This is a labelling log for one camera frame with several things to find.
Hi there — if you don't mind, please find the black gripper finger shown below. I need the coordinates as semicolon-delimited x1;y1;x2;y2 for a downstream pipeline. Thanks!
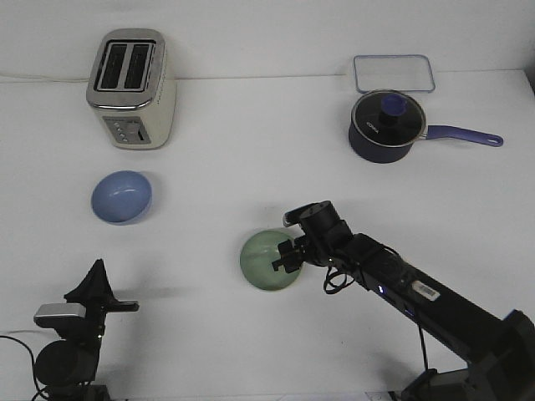
66;259;115;302
272;239;306;274

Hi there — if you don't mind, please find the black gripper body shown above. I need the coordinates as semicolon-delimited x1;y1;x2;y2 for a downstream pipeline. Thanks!
62;296;140;338
298;200;354;267

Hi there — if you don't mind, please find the green bowl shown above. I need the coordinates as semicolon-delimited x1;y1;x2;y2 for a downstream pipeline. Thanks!
239;230;300;292

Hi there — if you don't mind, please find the blue bowl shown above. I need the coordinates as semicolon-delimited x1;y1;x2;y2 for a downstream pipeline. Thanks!
90;170;153;226

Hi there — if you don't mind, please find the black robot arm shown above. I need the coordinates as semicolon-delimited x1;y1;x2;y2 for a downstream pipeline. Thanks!
33;259;139;400
273;200;534;401

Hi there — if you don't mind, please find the dark blue saucepan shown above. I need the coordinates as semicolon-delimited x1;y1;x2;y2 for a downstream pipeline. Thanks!
349;120;504;164

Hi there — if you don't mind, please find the glass pot lid blue knob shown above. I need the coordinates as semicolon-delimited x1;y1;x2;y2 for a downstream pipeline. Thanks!
352;89;426;147

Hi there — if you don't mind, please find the clear blue-rimmed container lid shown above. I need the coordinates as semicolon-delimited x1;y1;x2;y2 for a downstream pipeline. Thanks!
353;54;436;94

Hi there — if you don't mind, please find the cream and steel toaster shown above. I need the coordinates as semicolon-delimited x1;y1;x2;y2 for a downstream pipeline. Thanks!
86;28;177;150

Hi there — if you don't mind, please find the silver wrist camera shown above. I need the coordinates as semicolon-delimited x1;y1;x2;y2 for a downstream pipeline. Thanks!
33;302;86;328
283;202;317;227

